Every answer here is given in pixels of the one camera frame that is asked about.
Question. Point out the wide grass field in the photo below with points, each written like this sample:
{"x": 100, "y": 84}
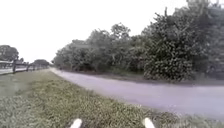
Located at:
{"x": 66, "y": 103}

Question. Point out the dense row of trees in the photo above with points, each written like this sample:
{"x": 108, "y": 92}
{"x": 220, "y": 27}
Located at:
{"x": 166, "y": 50}

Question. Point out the large dark tree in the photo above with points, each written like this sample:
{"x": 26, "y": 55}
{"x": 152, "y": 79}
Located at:
{"x": 7, "y": 52}

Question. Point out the grey asphalt road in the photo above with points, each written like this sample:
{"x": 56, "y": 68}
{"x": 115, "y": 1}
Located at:
{"x": 166, "y": 96}

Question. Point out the narrow grass verge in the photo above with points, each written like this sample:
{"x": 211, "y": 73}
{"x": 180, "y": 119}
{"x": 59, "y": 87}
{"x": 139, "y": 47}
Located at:
{"x": 133, "y": 77}

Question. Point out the dark post fence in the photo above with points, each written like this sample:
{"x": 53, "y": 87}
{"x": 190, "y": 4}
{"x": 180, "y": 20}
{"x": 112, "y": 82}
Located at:
{"x": 14, "y": 66}

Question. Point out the robot's own part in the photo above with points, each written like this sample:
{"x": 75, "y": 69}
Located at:
{"x": 76, "y": 124}
{"x": 148, "y": 123}

